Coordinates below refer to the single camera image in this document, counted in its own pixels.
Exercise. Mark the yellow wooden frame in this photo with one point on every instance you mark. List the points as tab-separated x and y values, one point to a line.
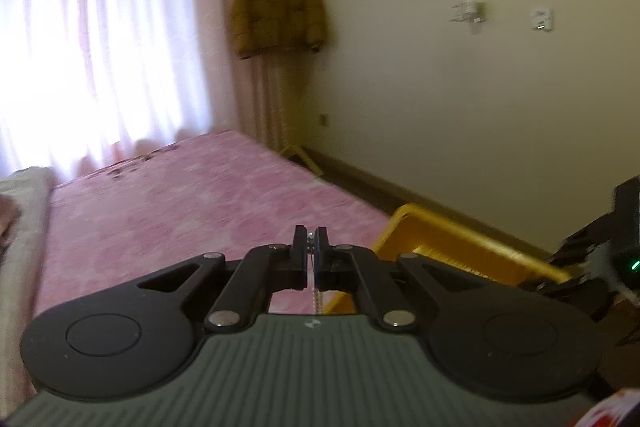
302	159

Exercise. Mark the pink curtain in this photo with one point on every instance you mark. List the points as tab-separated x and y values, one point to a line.
250	97

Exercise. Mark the white wall device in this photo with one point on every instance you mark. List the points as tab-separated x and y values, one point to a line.
542	19

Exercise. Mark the pink fluffy blanket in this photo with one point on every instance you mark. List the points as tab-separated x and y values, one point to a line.
200	217

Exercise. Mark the red and white packet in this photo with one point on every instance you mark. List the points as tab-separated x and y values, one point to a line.
607	412

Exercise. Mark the brown padded jacket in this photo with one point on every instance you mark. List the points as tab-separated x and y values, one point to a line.
277	2

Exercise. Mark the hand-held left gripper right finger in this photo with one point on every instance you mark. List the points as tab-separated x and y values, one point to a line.
322	257

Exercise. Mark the beige quilt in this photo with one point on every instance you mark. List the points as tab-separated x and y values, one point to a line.
25	307

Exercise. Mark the brown knitted cloth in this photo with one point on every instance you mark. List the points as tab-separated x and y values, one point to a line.
7	222

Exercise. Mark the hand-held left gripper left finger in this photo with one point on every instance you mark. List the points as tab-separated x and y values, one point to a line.
299	257

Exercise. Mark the white sheer curtain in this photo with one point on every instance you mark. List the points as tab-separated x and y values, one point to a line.
100	32

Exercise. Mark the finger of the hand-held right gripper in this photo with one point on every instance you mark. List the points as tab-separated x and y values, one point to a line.
582	242
570	297

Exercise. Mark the yellow plastic tray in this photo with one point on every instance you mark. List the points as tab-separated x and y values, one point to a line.
450	237

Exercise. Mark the wall socket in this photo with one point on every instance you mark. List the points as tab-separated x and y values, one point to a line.
324	119

